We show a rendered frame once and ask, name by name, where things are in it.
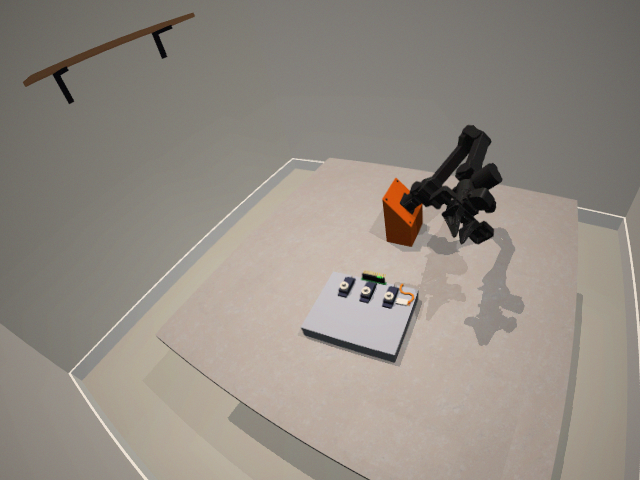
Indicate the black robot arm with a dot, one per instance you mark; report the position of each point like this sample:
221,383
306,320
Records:
471,175

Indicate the black pin header strip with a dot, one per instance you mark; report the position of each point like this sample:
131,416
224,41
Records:
377,279

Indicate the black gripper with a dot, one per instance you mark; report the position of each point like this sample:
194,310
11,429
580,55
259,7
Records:
460,211

